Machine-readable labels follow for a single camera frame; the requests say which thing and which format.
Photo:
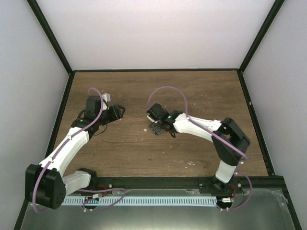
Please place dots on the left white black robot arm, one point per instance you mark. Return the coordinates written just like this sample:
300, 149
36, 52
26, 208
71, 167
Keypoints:
45, 183

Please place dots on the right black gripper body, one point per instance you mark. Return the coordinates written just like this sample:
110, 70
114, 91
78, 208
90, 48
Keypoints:
155, 129

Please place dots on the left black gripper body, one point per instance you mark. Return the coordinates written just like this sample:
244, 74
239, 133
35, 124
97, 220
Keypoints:
114, 117

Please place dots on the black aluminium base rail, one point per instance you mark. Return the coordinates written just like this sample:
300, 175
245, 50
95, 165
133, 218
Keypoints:
205, 185

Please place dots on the light blue slotted cable duct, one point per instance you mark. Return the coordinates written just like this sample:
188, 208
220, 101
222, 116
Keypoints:
198, 201

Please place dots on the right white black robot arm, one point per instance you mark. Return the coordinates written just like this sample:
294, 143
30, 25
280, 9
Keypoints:
230, 142

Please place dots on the black enclosure frame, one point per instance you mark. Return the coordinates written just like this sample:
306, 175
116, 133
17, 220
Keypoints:
275, 8

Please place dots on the metal front plate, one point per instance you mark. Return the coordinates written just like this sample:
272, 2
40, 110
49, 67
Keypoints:
261, 209

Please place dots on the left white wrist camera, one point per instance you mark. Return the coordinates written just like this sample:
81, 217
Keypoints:
106, 97

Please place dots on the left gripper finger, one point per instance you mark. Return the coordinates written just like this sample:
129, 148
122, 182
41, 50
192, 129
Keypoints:
115, 107
122, 111

